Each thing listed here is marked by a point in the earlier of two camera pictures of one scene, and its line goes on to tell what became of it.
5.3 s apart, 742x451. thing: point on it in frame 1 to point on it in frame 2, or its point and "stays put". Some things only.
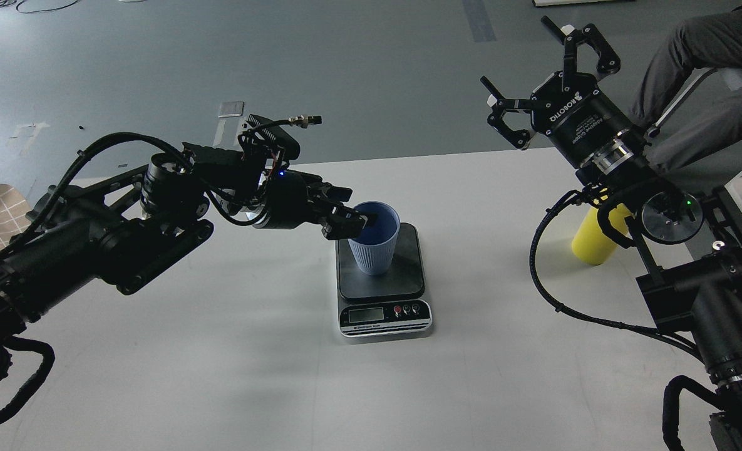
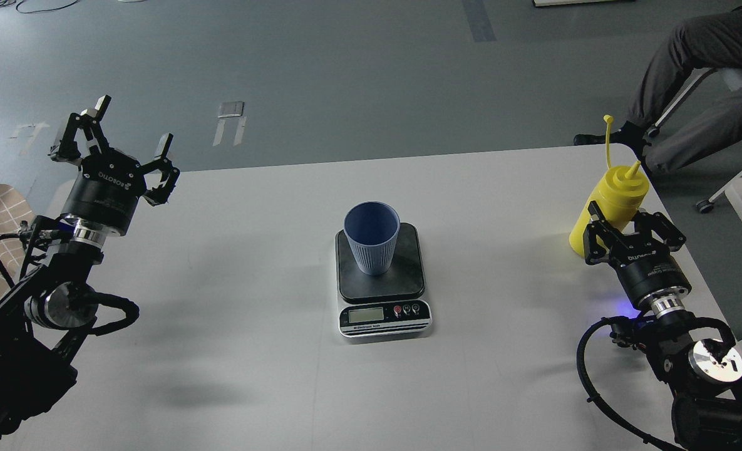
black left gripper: [290, 196] to [110, 183]
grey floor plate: [231, 109] stays put
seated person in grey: [732, 103] stays put
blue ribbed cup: [374, 248] stays put
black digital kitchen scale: [389, 304] stays put
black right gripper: [592, 132] to [649, 271]
